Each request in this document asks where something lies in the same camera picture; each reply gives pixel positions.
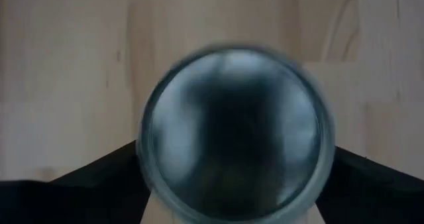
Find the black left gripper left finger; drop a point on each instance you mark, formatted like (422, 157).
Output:
(66, 201)

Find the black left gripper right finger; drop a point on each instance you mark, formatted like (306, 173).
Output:
(374, 197)

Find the beige label tin can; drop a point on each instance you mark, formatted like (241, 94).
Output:
(235, 134)

